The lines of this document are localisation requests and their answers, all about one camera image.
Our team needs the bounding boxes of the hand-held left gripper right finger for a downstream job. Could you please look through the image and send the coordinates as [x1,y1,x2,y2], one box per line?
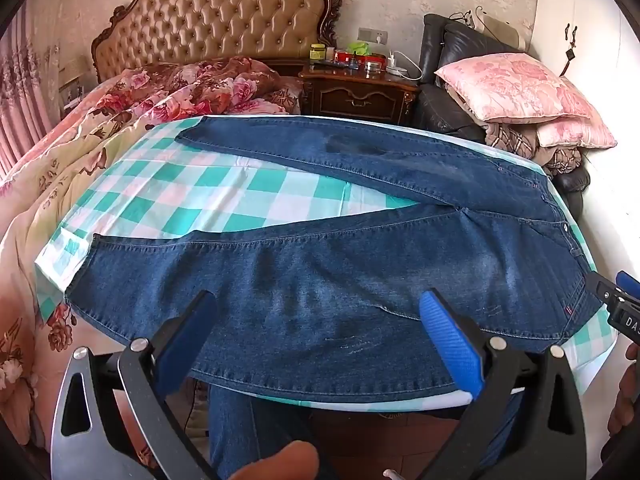
[419,287,588,480]

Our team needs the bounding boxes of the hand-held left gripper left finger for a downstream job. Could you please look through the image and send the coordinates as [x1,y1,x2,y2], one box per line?
[50,289,221,480]

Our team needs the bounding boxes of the blue denim pants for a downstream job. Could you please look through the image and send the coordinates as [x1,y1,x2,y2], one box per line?
[64,116,608,392]

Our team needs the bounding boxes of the person's right hand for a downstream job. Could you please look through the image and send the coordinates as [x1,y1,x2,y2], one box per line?
[606,342,640,438]

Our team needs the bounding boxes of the person's left hand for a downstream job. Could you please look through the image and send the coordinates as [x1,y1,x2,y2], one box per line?
[224,440,321,480]

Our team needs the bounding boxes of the person's legs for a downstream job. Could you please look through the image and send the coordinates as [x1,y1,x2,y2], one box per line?
[207,384,521,480]

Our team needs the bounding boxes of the green white checked cloth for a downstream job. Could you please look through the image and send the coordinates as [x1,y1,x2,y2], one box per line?
[34,115,621,411]

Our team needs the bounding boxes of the small pink floral pillow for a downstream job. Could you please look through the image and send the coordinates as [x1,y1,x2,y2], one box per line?
[535,114,617,150]

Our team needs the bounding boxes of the brown plaid blanket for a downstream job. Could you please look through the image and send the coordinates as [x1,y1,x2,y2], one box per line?
[482,120,584,174]

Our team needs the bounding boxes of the cream floral quilt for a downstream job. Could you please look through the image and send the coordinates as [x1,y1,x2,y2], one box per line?
[0,67,201,461]

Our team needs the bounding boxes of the large pink floral pillow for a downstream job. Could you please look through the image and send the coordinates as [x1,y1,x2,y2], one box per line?
[434,56,592,124]

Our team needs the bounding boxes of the white wardrobe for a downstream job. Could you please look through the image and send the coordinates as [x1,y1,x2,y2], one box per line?
[530,0,640,281]

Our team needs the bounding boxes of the red floral quilt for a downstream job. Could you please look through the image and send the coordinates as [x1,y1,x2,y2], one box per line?
[95,56,306,122]

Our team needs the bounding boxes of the dark wooden nightstand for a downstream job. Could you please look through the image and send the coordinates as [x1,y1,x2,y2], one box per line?
[299,57,422,129]

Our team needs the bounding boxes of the black leather armchair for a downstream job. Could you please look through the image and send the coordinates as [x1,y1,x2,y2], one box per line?
[412,12,591,221]

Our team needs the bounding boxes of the pink curtain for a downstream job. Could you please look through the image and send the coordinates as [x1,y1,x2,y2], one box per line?
[0,0,66,181]

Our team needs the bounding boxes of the tufted leather bed headboard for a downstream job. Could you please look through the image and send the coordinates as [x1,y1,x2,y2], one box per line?
[91,0,345,84]

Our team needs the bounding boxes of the white cable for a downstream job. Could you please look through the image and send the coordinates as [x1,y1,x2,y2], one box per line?
[395,52,424,81]

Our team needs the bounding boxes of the wire clothes hanger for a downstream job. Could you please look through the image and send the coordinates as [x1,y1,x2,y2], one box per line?
[447,6,507,41]

